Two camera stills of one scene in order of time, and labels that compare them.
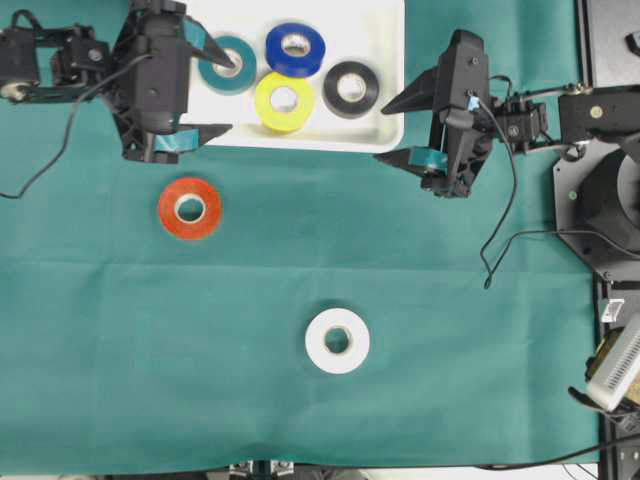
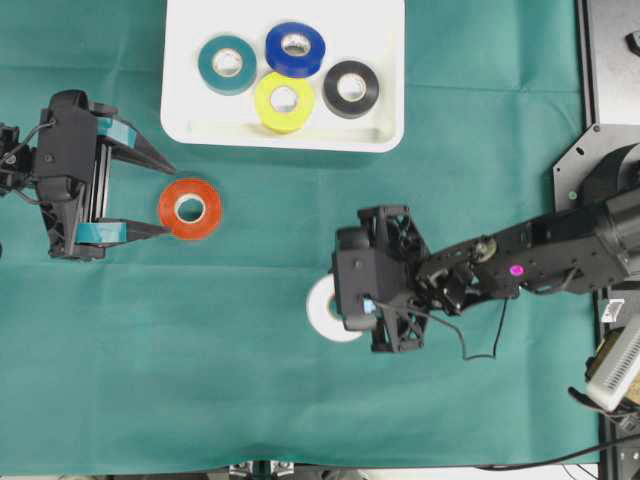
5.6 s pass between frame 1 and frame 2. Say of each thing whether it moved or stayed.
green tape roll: stayed
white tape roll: moved
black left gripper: moved
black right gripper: moved
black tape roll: stayed
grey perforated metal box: stayed
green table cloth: stayed
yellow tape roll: stayed
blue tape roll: stayed
